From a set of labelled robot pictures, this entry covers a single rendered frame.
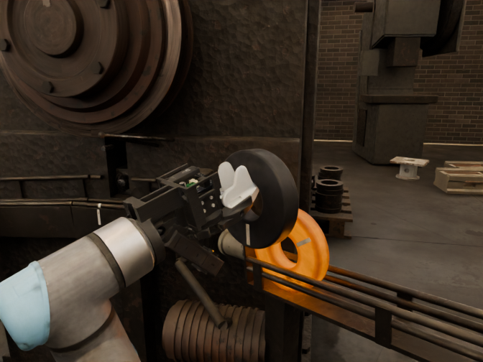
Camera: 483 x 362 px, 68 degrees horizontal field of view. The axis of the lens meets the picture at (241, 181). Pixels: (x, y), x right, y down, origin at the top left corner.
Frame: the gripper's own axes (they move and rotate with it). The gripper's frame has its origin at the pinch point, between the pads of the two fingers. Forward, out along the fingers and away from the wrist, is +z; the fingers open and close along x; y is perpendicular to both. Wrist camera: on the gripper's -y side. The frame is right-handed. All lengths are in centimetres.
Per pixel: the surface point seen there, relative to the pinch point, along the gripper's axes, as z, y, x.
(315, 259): 4.1, -14.3, -7.0
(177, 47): 11.7, 20.7, 28.8
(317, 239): 5.8, -11.4, -6.6
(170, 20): 12.3, 25.8, 30.0
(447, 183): 301, -159, 66
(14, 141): -16, 4, 78
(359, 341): 55, -102, 18
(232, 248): 1.9, -18.6, 12.5
